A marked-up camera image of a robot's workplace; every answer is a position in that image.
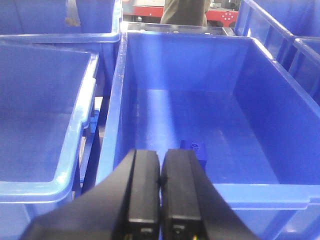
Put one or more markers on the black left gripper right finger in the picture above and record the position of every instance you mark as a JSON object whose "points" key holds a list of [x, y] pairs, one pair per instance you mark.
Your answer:
{"points": [[192, 207]]}

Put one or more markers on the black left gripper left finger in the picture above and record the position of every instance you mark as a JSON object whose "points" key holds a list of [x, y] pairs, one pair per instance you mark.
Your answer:
{"points": [[124, 206]]}

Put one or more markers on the blue hexagonal plastic part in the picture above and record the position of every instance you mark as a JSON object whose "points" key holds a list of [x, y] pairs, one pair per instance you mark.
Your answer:
{"points": [[199, 149]]}

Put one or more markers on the blue target bin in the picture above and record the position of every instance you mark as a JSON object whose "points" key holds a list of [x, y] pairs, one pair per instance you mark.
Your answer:
{"points": [[260, 123]]}

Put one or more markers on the blue bin at left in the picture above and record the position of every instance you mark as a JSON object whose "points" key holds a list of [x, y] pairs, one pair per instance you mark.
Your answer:
{"points": [[47, 95]]}

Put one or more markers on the person in olive shirt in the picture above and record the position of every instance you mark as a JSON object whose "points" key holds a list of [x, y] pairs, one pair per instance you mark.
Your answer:
{"points": [[185, 12]]}

